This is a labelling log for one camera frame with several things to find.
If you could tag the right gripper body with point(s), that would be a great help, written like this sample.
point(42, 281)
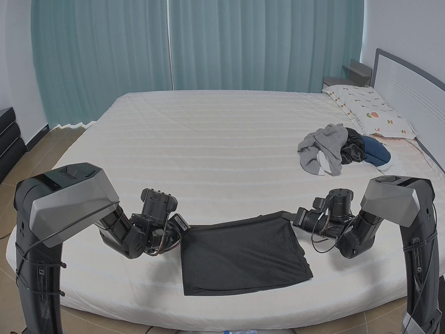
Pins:
point(309, 221)

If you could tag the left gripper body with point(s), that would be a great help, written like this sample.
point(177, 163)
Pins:
point(175, 233)

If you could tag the black T-shirt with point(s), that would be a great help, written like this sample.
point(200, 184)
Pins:
point(243, 256)

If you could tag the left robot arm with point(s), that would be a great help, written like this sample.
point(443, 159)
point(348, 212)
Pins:
point(69, 200)

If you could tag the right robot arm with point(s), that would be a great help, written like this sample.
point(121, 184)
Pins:
point(389, 200)

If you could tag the pile of clothes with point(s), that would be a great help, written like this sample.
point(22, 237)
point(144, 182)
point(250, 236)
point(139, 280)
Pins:
point(326, 144)

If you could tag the bed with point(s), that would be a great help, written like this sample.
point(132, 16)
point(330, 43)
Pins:
point(208, 144)

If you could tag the white printed pillow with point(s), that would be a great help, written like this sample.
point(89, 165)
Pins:
point(368, 106)

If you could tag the grey bedside table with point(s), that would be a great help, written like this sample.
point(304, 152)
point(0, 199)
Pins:
point(351, 75)

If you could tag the black chest of drawers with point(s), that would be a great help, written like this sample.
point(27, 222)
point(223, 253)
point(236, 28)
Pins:
point(8, 141)

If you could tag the blue-green curtain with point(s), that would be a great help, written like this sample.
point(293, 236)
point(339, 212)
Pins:
point(260, 30)
point(100, 47)

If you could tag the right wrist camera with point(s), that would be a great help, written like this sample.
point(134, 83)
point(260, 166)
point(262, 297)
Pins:
point(319, 203)

